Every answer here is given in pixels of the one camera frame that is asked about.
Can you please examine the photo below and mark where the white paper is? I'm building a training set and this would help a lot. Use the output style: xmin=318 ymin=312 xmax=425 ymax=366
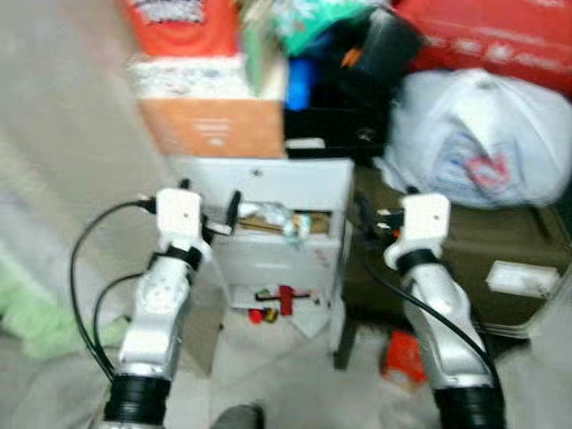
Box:
xmin=241 ymin=202 xmax=309 ymax=240

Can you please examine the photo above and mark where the brown cardboard piece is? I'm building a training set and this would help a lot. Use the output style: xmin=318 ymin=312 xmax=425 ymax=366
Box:
xmin=234 ymin=213 xmax=333 ymax=238

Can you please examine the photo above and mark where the white open cabinet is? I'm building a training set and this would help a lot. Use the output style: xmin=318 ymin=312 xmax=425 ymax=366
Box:
xmin=170 ymin=156 xmax=357 ymax=354

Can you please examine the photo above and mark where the orange cardboard box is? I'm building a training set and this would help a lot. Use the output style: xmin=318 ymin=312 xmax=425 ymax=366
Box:
xmin=136 ymin=94 xmax=289 ymax=162

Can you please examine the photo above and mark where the black crate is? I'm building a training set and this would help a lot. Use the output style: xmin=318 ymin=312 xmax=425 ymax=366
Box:
xmin=284 ymin=85 xmax=394 ymax=162

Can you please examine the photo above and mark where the red tool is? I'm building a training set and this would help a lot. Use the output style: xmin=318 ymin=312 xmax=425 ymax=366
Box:
xmin=255 ymin=284 xmax=314 ymax=316

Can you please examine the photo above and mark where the olive brown storage box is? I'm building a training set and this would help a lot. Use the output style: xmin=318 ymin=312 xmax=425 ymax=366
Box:
xmin=335 ymin=165 xmax=572 ymax=372

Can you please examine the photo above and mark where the white plastic bag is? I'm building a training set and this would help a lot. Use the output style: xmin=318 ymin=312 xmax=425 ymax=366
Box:
xmin=375 ymin=70 xmax=572 ymax=211

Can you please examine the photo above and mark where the small red packet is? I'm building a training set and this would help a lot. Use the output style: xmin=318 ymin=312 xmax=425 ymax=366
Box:
xmin=383 ymin=329 xmax=428 ymax=387

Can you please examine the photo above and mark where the blue plastic container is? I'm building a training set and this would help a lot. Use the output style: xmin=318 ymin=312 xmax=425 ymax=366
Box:
xmin=284 ymin=55 xmax=315 ymax=113

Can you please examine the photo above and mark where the white rectangular label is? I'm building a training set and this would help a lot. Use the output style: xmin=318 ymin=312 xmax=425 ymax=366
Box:
xmin=485 ymin=259 xmax=562 ymax=299

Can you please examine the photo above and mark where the black round container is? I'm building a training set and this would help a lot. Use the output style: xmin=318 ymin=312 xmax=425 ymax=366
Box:
xmin=344 ymin=7 xmax=425 ymax=90

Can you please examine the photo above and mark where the red printed bag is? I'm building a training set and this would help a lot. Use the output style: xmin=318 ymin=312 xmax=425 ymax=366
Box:
xmin=123 ymin=0 xmax=240 ymax=59

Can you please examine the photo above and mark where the silver left robot leg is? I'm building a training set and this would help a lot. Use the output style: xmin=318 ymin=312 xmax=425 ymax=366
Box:
xmin=210 ymin=402 xmax=266 ymax=429

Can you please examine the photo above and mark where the teal green cloth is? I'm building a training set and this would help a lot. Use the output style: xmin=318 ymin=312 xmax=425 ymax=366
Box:
xmin=273 ymin=0 xmax=376 ymax=55

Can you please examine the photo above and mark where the light green cloth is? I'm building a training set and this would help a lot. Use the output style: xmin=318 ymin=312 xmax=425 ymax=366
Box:
xmin=0 ymin=255 xmax=126 ymax=360

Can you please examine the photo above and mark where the large red cardboard box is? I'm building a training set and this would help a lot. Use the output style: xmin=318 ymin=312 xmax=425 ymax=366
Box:
xmin=393 ymin=0 xmax=572 ymax=95

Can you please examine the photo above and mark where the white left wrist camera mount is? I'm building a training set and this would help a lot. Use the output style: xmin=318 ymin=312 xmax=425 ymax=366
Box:
xmin=155 ymin=188 xmax=215 ymax=262

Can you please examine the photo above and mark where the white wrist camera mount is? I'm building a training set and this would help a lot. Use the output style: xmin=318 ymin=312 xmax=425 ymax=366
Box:
xmin=155 ymin=188 xmax=215 ymax=262
xmin=384 ymin=194 xmax=452 ymax=269

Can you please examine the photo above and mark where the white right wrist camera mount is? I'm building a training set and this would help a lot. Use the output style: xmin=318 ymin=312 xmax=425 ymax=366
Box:
xmin=384 ymin=194 xmax=452 ymax=269

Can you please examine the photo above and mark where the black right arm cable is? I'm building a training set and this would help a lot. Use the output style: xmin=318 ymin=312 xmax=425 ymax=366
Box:
xmin=351 ymin=228 xmax=501 ymax=394

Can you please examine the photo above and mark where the long black left arm cable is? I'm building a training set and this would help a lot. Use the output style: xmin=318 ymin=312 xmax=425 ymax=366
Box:
xmin=69 ymin=200 xmax=157 ymax=381

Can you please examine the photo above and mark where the short black left arm cable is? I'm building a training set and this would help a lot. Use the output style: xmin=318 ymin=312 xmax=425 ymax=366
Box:
xmin=91 ymin=273 xmax=146 ymax=381

